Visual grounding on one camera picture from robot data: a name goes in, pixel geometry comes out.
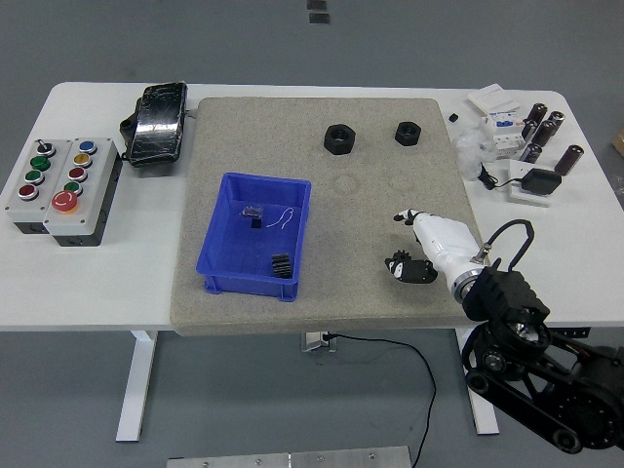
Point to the black wrapped device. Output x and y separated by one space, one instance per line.
158 122

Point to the brown cardboard box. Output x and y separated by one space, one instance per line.
618 141

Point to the white switch plate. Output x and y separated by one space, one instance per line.
492 97

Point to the grey metal plate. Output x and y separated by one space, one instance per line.
290 459

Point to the white circuit breaker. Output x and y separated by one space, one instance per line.
506 141

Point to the dark cylindrical capacitor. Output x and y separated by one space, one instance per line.
531 153
538 113
528 130
569 160
556 118
545 133

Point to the white square plate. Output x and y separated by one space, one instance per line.
526 199

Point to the black power adapter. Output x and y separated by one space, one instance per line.
540 181

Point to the black table control panel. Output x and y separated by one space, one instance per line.
570 332

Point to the large black hex nut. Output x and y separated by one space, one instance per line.
331 144

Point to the grey-brown foam mat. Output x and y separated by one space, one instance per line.
351 244

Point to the small black hex nut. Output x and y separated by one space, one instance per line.
401 138

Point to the blue plastic box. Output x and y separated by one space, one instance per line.
234 253

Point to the crumpled clear plastic bag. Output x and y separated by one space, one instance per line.
468 153

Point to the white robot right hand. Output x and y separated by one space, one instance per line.
446 241

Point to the grey four-button control box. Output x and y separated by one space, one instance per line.
19 209

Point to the small black gear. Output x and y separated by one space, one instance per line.
401 255

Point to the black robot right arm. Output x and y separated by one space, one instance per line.
507 292

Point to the silver under-table socket bracket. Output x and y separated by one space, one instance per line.
312 341

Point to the small clear plastic bag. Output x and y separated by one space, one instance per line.
252 211

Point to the grey emergency-stop control box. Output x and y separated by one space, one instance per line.
97 151

